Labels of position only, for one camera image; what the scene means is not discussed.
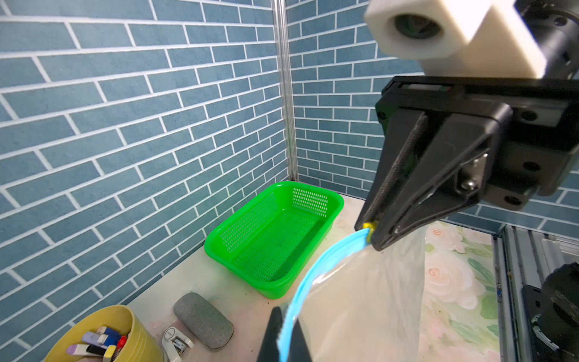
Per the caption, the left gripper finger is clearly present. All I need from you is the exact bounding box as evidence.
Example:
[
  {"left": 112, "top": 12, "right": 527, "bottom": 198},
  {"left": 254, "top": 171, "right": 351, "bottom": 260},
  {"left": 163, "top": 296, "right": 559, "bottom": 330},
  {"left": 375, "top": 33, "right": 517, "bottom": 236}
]
[{"left": 256, "top": 306, "right": 313, "bottom": 362}]

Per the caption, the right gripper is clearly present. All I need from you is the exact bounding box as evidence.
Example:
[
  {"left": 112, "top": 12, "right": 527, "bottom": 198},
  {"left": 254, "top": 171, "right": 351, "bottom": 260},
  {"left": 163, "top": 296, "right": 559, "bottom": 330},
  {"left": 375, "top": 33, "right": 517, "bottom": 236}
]
[{"left": 354, "top": 76, "right": 578, "bottom": 251}]

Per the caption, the aluminium rail frame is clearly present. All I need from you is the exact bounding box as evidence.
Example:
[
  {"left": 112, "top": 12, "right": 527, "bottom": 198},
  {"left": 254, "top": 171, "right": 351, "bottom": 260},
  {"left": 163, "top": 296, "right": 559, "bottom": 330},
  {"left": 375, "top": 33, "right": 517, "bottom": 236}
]
[{"left": 494, "top": 226, "right": 578, "bottom": 361}]

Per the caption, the green plastic basket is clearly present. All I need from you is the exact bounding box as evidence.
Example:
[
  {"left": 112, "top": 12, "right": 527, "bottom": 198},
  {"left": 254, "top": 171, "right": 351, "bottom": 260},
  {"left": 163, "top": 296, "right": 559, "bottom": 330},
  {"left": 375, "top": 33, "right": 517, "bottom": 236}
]
[{"left": 204, "top": 181, "right": 344, "bottom": 300}]

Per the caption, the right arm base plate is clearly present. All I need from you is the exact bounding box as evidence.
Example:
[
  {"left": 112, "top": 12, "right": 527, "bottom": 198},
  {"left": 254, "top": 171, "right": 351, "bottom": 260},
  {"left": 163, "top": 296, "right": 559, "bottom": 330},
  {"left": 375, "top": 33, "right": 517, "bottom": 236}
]
[{"left": 523, "top": 262, "right": 578, "bottom": 361}]

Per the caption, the yellow pen cup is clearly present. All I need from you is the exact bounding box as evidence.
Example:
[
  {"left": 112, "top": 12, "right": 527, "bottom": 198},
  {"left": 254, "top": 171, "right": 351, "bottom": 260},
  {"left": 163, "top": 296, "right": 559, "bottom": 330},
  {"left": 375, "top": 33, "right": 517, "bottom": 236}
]
[{"left": 45, "top": 305, "right": 165, "bottom": 362}]

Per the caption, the blue marker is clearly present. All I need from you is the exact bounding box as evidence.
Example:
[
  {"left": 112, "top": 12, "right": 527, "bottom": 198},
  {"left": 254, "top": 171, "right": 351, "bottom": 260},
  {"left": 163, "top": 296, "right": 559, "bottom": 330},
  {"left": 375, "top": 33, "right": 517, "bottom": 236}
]
[{"left": 96, "top": 326, "right": 122, "bottom": 345}]

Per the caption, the clear zipper bag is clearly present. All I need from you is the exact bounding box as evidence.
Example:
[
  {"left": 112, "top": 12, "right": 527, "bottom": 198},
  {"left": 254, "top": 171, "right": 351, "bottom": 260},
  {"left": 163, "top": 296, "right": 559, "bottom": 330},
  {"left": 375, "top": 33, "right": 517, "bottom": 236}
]
[{"left": 263, "top": 227, "right": 426, "bottom": 361}]

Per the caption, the grey fabric case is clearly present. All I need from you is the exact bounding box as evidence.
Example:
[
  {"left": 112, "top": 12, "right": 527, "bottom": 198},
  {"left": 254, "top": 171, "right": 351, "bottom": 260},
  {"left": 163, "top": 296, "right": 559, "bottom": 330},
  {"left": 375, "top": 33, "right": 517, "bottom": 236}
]
[{"left": 173, "top": 292, "right": 235, "bottom": 351}]

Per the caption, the small white stapler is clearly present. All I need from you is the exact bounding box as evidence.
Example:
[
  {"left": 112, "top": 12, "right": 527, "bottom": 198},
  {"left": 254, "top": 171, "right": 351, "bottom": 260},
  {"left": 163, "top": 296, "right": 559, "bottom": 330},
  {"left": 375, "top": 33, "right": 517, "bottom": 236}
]
[{"left": 161, "top": 327, "right": 195, "bottom": 362}]

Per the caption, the purple marker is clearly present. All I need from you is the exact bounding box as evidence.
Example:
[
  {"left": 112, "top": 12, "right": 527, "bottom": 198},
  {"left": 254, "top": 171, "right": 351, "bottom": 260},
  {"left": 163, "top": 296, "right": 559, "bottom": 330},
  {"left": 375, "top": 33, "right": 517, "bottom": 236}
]
[{"left": 66, "top": 343, "right": 106, "bottom": 357}]

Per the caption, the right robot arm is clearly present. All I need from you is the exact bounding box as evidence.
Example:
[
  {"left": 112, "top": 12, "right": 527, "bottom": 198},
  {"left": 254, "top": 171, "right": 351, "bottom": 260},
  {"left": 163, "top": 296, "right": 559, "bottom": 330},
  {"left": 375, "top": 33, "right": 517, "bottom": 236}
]
[{"left": 355, "top": 1, "right": 578, "bottom": 250}]

